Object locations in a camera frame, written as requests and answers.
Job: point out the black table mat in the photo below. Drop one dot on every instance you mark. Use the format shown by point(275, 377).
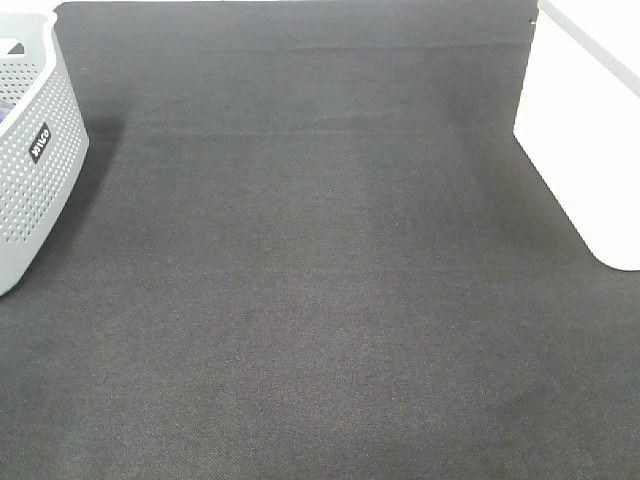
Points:
point(305, 244)

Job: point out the white perforated basket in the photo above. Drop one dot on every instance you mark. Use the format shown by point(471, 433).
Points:
point(578, 122)

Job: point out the grey perforated laundry basket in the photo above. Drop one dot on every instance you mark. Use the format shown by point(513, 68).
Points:
point(43, 139)

